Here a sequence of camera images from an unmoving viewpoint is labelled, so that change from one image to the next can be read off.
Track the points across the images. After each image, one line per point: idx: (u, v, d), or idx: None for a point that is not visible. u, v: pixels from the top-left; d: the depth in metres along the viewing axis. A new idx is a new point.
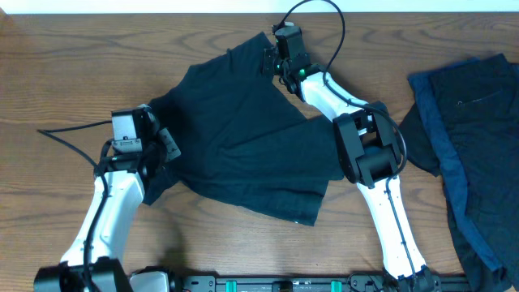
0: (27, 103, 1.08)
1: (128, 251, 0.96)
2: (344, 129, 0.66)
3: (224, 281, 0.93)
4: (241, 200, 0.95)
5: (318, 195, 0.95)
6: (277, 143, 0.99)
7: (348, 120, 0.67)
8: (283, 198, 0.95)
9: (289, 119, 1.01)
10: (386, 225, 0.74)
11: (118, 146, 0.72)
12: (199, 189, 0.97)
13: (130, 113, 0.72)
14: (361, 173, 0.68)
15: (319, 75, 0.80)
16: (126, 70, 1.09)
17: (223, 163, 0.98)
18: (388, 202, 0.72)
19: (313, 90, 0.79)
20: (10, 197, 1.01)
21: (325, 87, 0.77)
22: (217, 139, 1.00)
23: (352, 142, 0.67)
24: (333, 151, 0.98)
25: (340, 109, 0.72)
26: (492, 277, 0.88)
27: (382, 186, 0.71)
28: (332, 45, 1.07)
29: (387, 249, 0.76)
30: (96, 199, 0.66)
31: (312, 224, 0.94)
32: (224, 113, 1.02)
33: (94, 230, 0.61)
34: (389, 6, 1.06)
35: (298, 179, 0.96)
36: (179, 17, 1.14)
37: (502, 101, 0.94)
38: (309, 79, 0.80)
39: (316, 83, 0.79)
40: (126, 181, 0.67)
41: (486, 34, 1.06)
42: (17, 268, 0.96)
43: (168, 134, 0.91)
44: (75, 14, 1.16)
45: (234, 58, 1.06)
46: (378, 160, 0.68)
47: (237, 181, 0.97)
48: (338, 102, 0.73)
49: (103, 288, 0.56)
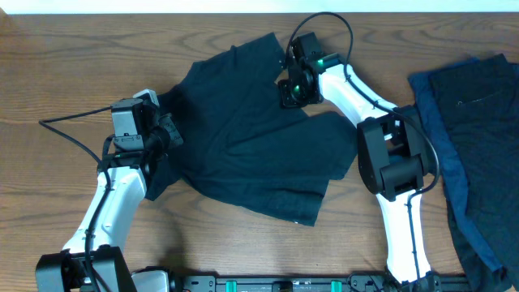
0: (27, 103, 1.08)
1: (128, 251, 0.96)
2: (369, 136, 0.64)
3: (224, 281, 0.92)
4: (240, 200, 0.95)
5: (318, 195, 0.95)
6: (277, 143, 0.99)
7: (375, 126, 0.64)
8: (283, 199, 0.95)
9: (289, 119, 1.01)
10: (401, 234, 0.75)
11: (119, 142, 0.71)
12: (199, 189, 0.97)
13: (130, 109, 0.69)
14: (383, 185, 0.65)
15: (340, 70, 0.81)
16: (126, 70, 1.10)
17: (224, 162, 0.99)
18: (405, 213, 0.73)
19: (337, 89, 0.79)
20: (10, 197, 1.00)
21: (349, 83, 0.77)
22: (219, 138, 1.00)
23: (376, 150, 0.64)
24: (334, 151, 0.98)
25: (366, 112, 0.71)
26: (493, 277, 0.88)
27: (403, 199, 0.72)
28: (332, 45, 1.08)
29: (396, 252, 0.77)
30: (97, 192, 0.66)
31: (312, 224, 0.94)
32: (226, 110, 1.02)
33: (96, 219, 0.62)
34: (388, 6, 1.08)
35: (300, 178, 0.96)
36: (180, 17, 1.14)
37: (502, 101, 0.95)
38: (328, 73, 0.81)
39: (340, 80, 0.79)
40: (128, 175, 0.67)
41: (486, 34, 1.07)
42: (17, 268, 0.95)
43: (170, 122, 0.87)
44: (75, 14, 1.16)
45: (239, 56, 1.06)
46: (405, 171, 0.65)
47: (238, 181, 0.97)
48: (363, 105, 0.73)
49: (104, 275, 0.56)
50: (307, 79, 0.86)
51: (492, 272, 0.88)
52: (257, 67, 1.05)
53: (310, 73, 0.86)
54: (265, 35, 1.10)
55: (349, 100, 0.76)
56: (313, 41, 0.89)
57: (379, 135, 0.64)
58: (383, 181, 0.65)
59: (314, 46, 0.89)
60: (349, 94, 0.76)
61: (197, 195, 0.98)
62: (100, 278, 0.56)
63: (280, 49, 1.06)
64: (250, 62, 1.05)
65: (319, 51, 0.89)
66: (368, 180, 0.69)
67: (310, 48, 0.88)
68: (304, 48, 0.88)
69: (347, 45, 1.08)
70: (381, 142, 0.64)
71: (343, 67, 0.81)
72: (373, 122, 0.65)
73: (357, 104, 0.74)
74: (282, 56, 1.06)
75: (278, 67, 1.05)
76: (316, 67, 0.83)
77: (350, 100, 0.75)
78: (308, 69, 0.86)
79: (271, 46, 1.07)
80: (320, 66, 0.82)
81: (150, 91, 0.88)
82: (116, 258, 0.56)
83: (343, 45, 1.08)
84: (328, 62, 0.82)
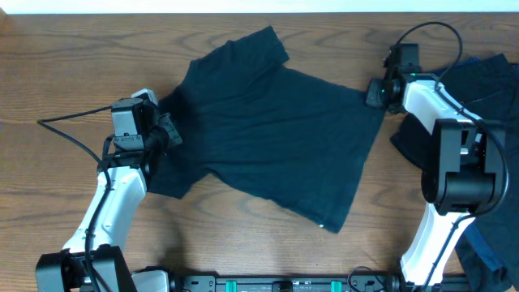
0: (27, 103, 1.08)
1: (128, 251, 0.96)
2: (447, 137, 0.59)
3: (224, 281, 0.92)
4: (271, 193, 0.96)
5: (348, 197, 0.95)
6: (306, 137, 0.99)
7: (455, 127, 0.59)
8: (311, 199, 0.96)
9: (312, 114, 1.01)
10: (431, 246, 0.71)
11: (119, 142, 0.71)
12: (230, 182, 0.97)
13: (130, 109, 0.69)
14: (443, 195, 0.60)
15: (431, 83, 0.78)
16: (126, 70, 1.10)
17: (250, 152, 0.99)
18: (449, 232, 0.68)
19: (422, 95, 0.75)
20: (10, 196, 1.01)
21: (436, 93, 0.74)
22: (240, 130, 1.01)
23: (451, 153, 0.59)
24: (358, 149, 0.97)
25: (447, 115, 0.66)
26: (492, 277, 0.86)
27: (452, 217, 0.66)
28: (332, 45, 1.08)
29: (419, 259, 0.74)
30: (97, 192, 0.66)
31: (336, 231, 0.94)
32: (240, 103, 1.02)
33: (96, 218, 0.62)
34: (388, 6, 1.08)
35: (327, 177, 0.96)
36: (180, 17, 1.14)
37: (503, 101, 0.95)
38: (418, 83, 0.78)
39: (429, 88, 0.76)
40: (129, 175, 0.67)
41: (486, 34, 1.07)
42: (17, 268, 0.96)
43: (169, 122, 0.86)
44: (75, 14, 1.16)
45: (238, 49, 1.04)
46: (473, 189, 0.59)
47: (268, 173, 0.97)
48: (448, 109, 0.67)
49: (104, 276, 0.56)
50: (394, 88, 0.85)
51: (492, 272, 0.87)
52: (259, 61, 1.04)
53: (399, 83, 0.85)
54: (263, 28, 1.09)
55: (431, 103, 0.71)
56: (413, 52, 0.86)
57: (458, 137, 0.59)
58: (445, 191, 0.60)
59: (413, 60, 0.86)
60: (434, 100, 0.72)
61: (197, 194, 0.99)
62: (100, 278, 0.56)
63: (278, 40, 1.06)
64: (250, 53, 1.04)
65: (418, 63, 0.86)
66: (429, 186, 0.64)
67: (409, 60, 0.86)
68: (402, 57, 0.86)
69: (347, 45, 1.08)
70: (457, 150, 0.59)
71: (431, 82, 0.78)
72: (452, 123, 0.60)
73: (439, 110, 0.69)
74: (282, 50, 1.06)
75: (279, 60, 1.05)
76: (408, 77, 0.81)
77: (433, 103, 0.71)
78: (399, 79, 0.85)
79: (269, 40, 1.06)
80: (411, 76, 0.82)
81: (147, 90, 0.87)
82: (117, 258, 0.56)
83: (343, 45, 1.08)
84: (421, 77, 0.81)
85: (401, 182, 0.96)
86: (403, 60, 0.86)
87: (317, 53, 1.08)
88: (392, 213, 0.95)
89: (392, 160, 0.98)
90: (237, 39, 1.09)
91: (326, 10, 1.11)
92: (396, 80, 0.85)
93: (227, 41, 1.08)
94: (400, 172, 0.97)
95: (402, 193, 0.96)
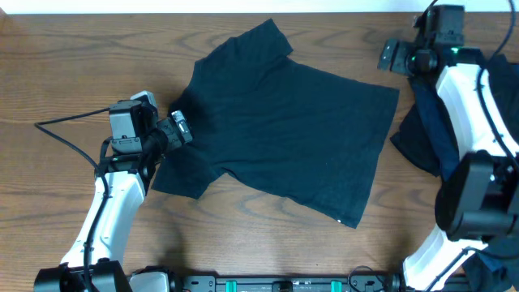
0: (27, 103, 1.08)
1: (128, 251, 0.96)
2: (473, 172, 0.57)
3: (224, 281, 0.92)
4: (287, 191, 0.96)
5: (363, 191, 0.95)
6: (319, 133, 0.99)
7: (486, 164, 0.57)
8: (328, 194, 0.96)
9: (323, 111, 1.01)
10: (438, 266, 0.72)
11: (116, 144, 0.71)
12: (246, 180, 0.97)
13: (129, 111, 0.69)
14: (458, 227, 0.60)
15: (473, 70, 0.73)
16: (126, 70, 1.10)
17: (263, 150, 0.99)
18: (457, 253, 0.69)
19: (461, 90, 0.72)
20: (10, 196, 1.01)
21: (476, 94, 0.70)
22: (253, 126, 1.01)
23: (476, 188, 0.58)
24: (371, 143, 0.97)
25: (482, 141, 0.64)
26: (492, 278, 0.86)
27: (462, 244, 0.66)
28: (332, 45, 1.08)
29: (423, 274, 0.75)
30: (96, 200, 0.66)
31: (354, 226, 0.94)
32: (250, 100, 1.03)
33: (94, 230, 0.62)
34: (388, 6, 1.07)
35: (344, 172, 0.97)
36: (180, 17, 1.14)
37: (501, 101, 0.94)
38: (460, 69, 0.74)
39: (470, 86, 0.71)
40: (126, 182, 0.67)
41: (488, 34, 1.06)
42: (17, 268, 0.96)
43: (168, 126, 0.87)
44: (75, 14, 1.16)
45: (241, 45, 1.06)
46: (491, 221, 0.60)
47: (282, 171, 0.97)
48: (485, 131, 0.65)
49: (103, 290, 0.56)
50: (429, 63, 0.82)
51: (492, 272, 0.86)
52: (262, 57, 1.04)
53: (435, 59, 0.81)
54: (262, 22, 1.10)
55: (468, 109, 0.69)
56: (454, 18, 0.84)
57: (486, 174, 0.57)
58: (461, 222, 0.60)
59: (454, 29, 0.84)
60: (472, 107, 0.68)
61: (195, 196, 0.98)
62: None
63: (280, 33, 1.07)
64: (253, 50, 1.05)
65: (461, 35, 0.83)
66: (444, 212, 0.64)
67: (448, 29, 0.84)
68: (442, 24, 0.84)
69: (347, 45, 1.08)
70: (483, 186, 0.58)
71: (477, 69, 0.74)
72: (483, 159, 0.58)
73: (477, 126, 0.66)
74: (285, 43, 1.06)
75: (281, 53, 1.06)
76: (448, 56, 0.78)
77: (471, 111, 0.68)
78: (435, 54, 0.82)
79: (271, 34, 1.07)
80: (453, 53, 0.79)
81: (147, 92, 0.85)
82: (116, 272, 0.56)
83: (344, 45, 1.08)
84: (462, 52, 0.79)
85: (401, 182, 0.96)
86: (442, 29, 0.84)
87: (318, 53, 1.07)
88: (392, 214, 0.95)
89: (392, 160, 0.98)
90: (238, 36, 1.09)
91: (326, 10, 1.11)
92: (432, 56, 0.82)
93: (229, 39, 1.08)
94: (400, 172, 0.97)
95: (403, 194, 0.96)
